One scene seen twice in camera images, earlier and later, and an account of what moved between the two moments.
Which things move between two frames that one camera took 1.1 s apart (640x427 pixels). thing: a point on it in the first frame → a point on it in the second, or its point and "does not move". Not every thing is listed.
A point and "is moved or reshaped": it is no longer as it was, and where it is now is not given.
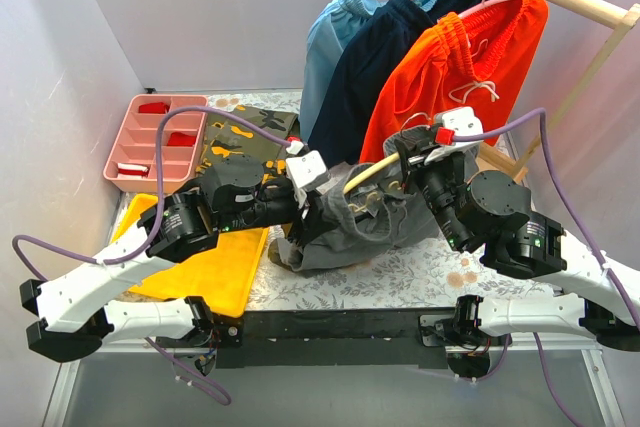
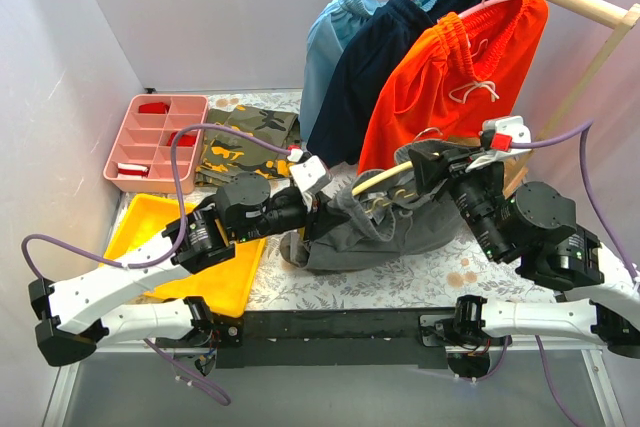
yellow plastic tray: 218,276 does not move
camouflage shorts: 225,137 does not move
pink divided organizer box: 132,163 does not move
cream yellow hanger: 364,177 → 383,177
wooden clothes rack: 621,16 does not move
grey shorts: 363,210 is moved or reshaped
